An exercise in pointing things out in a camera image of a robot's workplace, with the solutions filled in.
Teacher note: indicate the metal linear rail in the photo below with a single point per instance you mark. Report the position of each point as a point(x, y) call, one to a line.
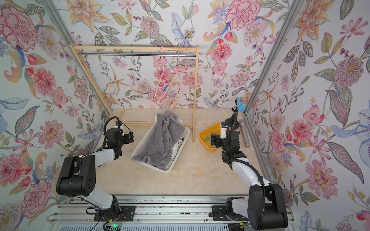
point(151, 213)

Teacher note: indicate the grey terry towel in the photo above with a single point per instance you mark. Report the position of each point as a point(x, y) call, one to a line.
point(167, 133)

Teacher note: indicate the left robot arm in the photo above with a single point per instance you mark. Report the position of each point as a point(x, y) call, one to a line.
point(77, 178)

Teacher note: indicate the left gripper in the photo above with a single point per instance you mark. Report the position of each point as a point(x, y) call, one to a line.
point(127, 140)

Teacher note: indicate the yellow plastic bin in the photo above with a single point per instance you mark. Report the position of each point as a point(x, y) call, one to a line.
point(205, 136)

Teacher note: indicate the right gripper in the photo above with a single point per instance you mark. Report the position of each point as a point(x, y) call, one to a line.
point(218, 140)

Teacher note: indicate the white perforated plastic basket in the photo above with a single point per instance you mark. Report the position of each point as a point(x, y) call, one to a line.
point(144, 143)

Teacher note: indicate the wooden clothes rack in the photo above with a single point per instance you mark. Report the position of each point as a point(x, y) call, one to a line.
point(140, 86)

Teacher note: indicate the silver metal cylinder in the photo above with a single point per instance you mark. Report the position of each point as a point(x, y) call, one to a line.
point(244, 133)

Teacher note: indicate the black stand blue knob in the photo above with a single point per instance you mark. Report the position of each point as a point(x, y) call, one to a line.
point(232, 123)

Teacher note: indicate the pink wire hanger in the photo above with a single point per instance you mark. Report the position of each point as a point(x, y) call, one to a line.
point(157, 83)
point(175, 77)
point(182, 78)

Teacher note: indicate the pastel striped bunny towel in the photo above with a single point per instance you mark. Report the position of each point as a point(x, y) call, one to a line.
point(177, 148)

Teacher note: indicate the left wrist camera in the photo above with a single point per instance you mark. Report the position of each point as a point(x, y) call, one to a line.
point(119, 127)

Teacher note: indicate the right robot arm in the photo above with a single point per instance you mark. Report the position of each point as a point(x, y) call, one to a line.
point(265, 207)

